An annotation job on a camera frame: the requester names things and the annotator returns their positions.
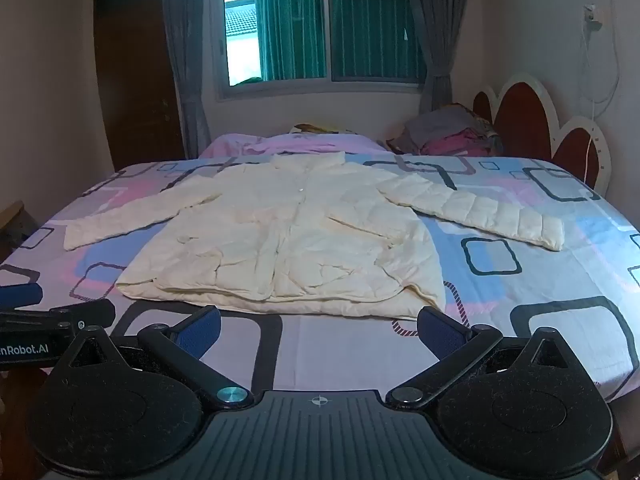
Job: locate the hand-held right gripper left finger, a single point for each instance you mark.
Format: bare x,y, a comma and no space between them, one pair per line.
197,332

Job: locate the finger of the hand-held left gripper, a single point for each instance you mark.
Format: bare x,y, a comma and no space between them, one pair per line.
20,296
85,314

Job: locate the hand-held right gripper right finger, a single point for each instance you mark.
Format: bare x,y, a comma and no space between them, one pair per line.
442,334

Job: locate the cream puffer jacket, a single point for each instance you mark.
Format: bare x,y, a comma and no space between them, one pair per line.
300,235

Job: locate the pile of clothes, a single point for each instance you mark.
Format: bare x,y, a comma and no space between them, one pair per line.
445,132

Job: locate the wooden furniture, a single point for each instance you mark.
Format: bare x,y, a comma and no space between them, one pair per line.
10,225

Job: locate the bed with patterned sheet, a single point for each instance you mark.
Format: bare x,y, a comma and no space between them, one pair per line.
550,270

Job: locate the pink blanket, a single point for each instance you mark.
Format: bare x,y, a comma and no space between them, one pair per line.
250,145

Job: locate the dark wooden wardrobe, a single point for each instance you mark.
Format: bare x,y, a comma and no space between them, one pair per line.
135,85

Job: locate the yellow printed cloth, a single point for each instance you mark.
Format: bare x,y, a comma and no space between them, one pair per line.
315,128

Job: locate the grey curtain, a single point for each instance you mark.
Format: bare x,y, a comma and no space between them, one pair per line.
185,60
440,35

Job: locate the window with green blinds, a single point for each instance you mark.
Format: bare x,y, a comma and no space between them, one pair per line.
300,35

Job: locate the white wall charger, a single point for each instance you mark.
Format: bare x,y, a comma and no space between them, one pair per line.
591,14

